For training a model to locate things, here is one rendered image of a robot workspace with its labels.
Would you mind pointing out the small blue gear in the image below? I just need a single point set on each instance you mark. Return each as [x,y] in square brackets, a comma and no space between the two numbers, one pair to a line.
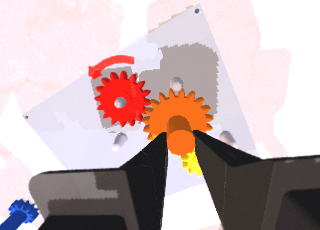
[20,212]

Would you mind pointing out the light grey board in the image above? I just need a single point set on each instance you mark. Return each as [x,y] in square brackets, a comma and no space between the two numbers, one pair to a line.
[181,53]

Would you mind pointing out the red curved arrow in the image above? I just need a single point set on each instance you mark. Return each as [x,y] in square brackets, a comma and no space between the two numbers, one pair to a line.
[94,71]

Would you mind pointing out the yellow gear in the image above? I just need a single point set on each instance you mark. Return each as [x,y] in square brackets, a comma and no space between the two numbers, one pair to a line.
[190,163]

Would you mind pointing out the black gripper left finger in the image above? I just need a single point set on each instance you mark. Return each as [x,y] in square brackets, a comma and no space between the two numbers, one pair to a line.
[135,190]

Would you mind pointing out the red gear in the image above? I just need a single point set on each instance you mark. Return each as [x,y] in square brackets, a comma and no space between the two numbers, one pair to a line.
[128,89]

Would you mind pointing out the orange gear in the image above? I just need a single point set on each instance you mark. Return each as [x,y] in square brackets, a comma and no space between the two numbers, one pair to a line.
[177,116]

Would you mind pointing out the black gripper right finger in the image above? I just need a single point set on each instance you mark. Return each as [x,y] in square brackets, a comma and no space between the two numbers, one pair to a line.
[247,190]

